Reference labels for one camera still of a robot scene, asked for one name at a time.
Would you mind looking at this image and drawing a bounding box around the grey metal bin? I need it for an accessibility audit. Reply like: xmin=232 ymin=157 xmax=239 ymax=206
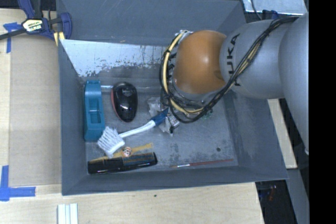
xmin=55 ymin=0 xmax=290 ymax=196

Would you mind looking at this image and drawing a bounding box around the black computer mouse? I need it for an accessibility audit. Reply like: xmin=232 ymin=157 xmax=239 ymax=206
xmin=111 ymin=81 xmax=139 ymax=123

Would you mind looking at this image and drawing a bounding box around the yellow toy wristwatch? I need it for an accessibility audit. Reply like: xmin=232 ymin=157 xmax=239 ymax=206
xmin=91 ymin=142 xmax=154 ymax=164

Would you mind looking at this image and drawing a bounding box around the white brush with blue handle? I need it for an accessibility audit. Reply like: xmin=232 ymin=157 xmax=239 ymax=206
xmin=97 ymin=107 xmax=170 ymax=159

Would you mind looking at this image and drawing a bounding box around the blue tape dispenser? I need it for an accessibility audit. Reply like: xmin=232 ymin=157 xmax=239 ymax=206
xmin=83 ymin=79 xmax=106 ymax=143

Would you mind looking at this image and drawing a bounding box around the black comb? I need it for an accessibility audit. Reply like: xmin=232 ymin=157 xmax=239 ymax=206
xmin=87 ymin=152 xmax=159 ymax=175

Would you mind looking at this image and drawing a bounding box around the pale wood flat board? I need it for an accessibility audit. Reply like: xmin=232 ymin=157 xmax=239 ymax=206
xmin=8 ymin=36 xmax=62 ymax=187

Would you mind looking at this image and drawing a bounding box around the thin red paintbrush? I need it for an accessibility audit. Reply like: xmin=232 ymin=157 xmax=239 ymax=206
xmin=169 ymin=158 xmax=235 ymax=168

